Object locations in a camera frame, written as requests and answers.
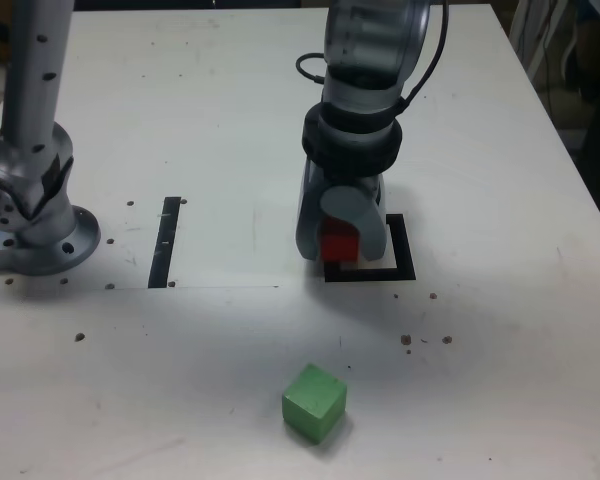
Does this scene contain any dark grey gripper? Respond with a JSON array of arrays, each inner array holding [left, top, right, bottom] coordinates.
[[294, 157, 392, 263]]

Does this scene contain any red cube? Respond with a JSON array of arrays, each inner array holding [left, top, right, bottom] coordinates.
[[321, 217, 360, 263]]

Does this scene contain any green cube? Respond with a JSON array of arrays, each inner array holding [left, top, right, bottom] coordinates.
[[281, 363, 349, 445]]

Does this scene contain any black tape square outline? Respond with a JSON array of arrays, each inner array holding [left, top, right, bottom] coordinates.
[[323, 213, 417, 283]]

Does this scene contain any black tape strip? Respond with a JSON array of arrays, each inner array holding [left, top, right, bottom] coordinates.
[[148, 196, 182, 290]]

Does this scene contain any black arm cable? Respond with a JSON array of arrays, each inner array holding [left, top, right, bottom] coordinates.
[[294, 0, 451, 114]]

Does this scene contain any white metal frame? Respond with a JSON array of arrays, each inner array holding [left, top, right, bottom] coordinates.
[[508, 0, 581, 76]]

